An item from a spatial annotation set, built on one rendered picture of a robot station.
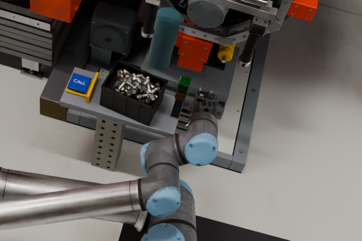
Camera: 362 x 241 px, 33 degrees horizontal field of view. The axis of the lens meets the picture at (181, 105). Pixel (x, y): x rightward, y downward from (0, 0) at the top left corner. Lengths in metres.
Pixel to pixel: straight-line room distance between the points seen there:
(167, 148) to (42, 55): 1.14
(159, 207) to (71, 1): 0.96
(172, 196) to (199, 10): 0.69
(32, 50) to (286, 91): 1.23
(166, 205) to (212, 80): 1.14
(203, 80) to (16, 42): 0.82
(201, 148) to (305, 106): 1.42
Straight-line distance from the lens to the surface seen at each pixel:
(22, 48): 2.75
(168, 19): 2.16
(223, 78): 2.71
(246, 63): 2.07
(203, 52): 2.39
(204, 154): 1.70
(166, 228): 1.83
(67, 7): 2.33
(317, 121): 3.02
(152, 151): 1.74
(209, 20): 2.07
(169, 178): 1.66
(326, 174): 2.87
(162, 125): 2.23
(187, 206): 1.92
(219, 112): 2.70
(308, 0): 2.18
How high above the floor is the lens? 2.29
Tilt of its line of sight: 53 degrees down
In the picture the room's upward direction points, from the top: 17 degrees clockwise
